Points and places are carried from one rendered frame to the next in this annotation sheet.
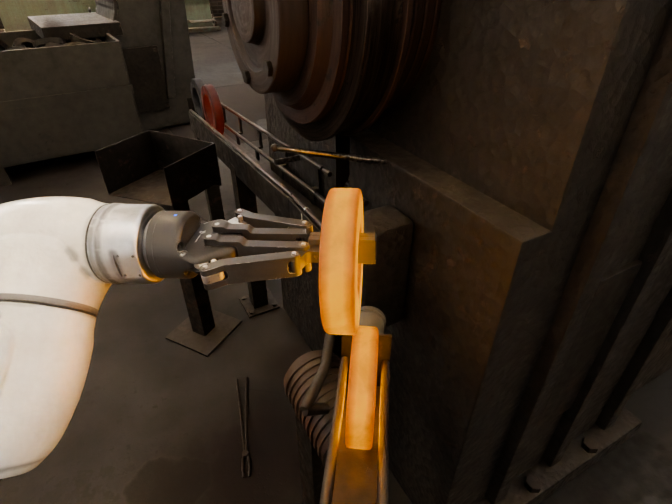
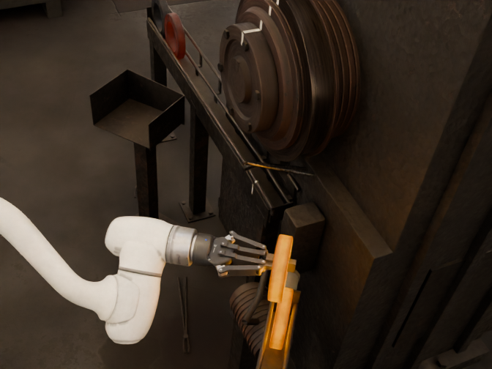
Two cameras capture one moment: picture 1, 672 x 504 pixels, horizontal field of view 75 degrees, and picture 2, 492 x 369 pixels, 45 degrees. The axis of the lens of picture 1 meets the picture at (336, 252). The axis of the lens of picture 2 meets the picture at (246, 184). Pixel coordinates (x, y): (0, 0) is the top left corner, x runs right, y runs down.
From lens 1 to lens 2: 0.96 m
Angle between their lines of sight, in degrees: 11
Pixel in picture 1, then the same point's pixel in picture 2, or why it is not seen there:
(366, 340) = (285, 299)
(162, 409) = not seen: hidden behind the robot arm
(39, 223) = (146, 238)
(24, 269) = (140, 259)
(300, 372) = (242, 296)
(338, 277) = (277, 285)
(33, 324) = (145, 284)
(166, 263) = (200, 261)
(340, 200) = (282, 250)
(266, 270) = (246, 272)
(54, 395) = (151, 313)
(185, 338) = not seen: hidden behind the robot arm
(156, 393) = not seen: hidden behind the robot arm
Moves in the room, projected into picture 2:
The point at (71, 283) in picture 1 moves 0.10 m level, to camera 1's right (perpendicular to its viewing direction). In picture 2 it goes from (157, 265) to (200, 271)
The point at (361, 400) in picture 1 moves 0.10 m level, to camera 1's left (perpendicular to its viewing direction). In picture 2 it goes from (280, 328) to (239, 323)
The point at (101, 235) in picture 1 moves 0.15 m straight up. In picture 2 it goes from (173, 247) to (173, 202)
